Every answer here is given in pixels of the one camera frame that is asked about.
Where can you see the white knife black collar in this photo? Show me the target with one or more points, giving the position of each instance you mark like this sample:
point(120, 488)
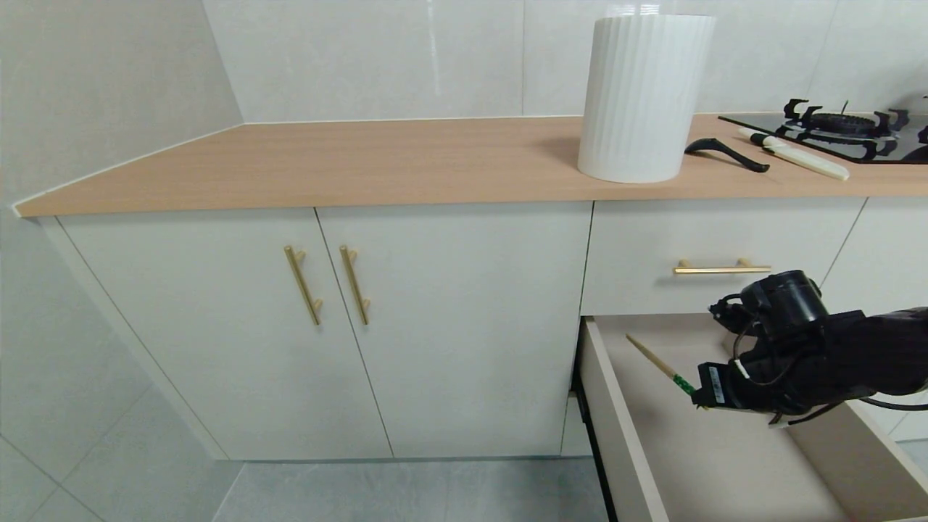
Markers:
point(805, 160)

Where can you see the open beige drawer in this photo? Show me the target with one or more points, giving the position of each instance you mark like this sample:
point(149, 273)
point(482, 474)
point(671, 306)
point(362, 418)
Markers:
point(696, 464)

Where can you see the wooden chopstick green end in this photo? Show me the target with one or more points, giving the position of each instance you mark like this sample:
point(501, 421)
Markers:
point(655, 360)

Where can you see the white ribbed cylinder container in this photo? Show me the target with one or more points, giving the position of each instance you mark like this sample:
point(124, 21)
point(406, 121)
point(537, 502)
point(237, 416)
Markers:
point(641, 101)

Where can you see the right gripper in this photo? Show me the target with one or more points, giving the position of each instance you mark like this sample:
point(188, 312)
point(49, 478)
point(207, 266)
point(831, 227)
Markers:
point(768, 388)

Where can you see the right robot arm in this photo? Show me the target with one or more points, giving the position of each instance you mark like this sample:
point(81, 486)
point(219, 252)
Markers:
point(863, 355)

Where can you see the black plastic spoon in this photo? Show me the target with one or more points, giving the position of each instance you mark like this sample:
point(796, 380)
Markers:
point(714, 148)

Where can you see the black gas hob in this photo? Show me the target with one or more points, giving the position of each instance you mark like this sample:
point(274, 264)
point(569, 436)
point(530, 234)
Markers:
point(841, 127)

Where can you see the plain white cabinet door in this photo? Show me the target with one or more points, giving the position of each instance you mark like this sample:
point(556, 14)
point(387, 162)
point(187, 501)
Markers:
point(888, 254)

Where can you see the white kitchen cabinet wooden top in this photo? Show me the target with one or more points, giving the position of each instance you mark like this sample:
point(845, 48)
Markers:
point(406, 159)

